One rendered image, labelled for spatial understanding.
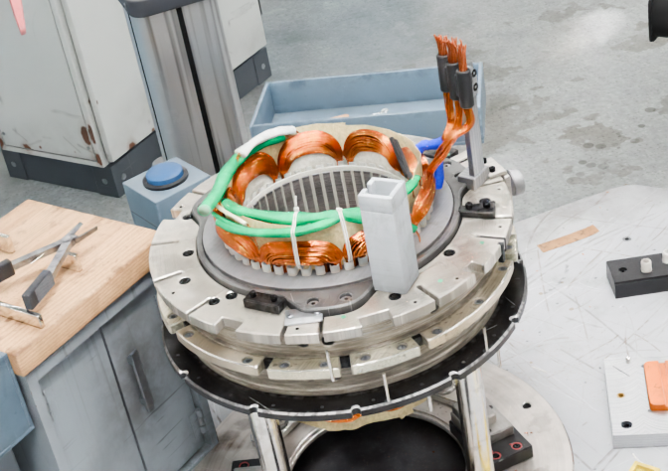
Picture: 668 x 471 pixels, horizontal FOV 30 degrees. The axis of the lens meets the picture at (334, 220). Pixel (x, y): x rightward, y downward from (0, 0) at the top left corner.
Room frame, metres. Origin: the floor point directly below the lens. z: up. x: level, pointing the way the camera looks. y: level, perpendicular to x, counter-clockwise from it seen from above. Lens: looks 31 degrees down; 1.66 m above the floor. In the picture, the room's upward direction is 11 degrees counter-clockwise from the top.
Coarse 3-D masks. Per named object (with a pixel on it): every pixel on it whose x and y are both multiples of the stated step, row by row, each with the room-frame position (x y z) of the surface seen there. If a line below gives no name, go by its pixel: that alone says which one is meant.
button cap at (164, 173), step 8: (152, 168) 1.19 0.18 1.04; (160, 168) 1.19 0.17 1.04; (168, 168) 1.18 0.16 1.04; (176, 168) 1.18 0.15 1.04; (152, 176) 1.17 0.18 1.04; (160, 176) 1.17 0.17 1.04; (168, 176) 1.17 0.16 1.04; (176, 176) 1.17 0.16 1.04; (152, 184) 1.17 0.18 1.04; (160, 184) 1.16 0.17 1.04
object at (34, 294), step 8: (48, 272) 0.94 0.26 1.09; (40, 280) 0.92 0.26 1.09; (48, 280) 0.93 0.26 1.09; (32, 288) 0.91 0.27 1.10; (40, 288) 0.92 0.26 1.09; (48, 288) 0.93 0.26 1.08; (24, 296) 0.90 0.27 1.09; (32, 296) 0.91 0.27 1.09; (40, 296) 0.92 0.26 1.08; (24, 304) 0.91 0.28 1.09; (32, 304) 0.90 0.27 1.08
